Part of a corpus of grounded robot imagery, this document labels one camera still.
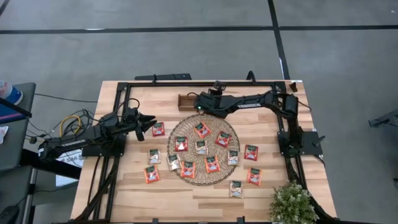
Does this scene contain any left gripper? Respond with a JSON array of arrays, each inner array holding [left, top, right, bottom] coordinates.
[[123, 107, 158, 142]]

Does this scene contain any orange tea packet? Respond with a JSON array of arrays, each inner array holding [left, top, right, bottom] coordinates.
[[246, 167, 262, 187], [143, 165, 160, 184], [204, 156, 221, 174], [180, 161, 197, 179], [193, 121, 213, 139]]

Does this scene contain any beige tea packet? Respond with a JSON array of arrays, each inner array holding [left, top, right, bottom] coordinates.
[[226, 150, 240, 166], [166, 154, 182, 172], [147, 148, 162, 166], [229, 180, 244, 199], [195, 140, 209, 156]]

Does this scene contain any wooden organizer box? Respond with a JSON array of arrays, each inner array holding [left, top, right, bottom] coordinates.
[[177, 94, 200, 112]]

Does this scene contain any round woven placemat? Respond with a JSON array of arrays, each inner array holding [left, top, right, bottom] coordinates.
[[167, 113, 241, 187]]

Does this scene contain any white printed paper sheet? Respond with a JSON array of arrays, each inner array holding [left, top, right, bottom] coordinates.
[[55, 149, 85, 187]]

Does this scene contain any black beam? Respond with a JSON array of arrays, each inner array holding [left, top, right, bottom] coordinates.
[[20, 148, 82, 180]]

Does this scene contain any small potted green plant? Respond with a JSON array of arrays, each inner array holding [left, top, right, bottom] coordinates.
[[269, 180, 320, 224]]

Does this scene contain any black rod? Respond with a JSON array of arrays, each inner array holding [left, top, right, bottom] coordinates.
[[0, 97, 33, 118]]

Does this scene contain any grey desk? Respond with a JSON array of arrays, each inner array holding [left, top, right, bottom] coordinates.
[[0, 82, 37, 172]]

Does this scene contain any blue folder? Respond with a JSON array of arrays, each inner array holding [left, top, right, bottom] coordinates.
[[0, 101, 32, 124]]

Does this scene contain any white blue bottle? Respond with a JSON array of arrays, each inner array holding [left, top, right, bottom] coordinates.
[[0, 80, 24, 106]]

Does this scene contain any black computer mouse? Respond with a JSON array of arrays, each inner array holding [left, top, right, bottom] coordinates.
[[0, 205, 20, 224]]

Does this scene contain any black floor stand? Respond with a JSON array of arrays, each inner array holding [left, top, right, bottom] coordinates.
[[368, 108, 398, 128]]

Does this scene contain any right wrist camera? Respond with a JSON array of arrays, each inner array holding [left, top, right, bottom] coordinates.
[[213, 80, 227, 96]]

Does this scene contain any black aluminium table frame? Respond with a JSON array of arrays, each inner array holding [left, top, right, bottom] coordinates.
[[70, 79, 341, 224]]

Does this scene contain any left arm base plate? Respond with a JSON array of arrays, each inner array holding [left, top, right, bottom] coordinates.
[[81, 133, 127, 157]]

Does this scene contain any yellow cable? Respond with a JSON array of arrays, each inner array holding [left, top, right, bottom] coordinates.
[[59, 114, 82, 136]]

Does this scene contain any thin black floor cable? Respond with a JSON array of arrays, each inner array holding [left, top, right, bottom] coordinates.
[[34, 92, 99, 103]]

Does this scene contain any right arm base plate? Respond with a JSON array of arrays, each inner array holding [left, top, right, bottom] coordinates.
[[277, 130, 326, 157]]

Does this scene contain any black cable bundle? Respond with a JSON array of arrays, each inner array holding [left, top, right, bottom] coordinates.
[[25, 108, 100, 146]]

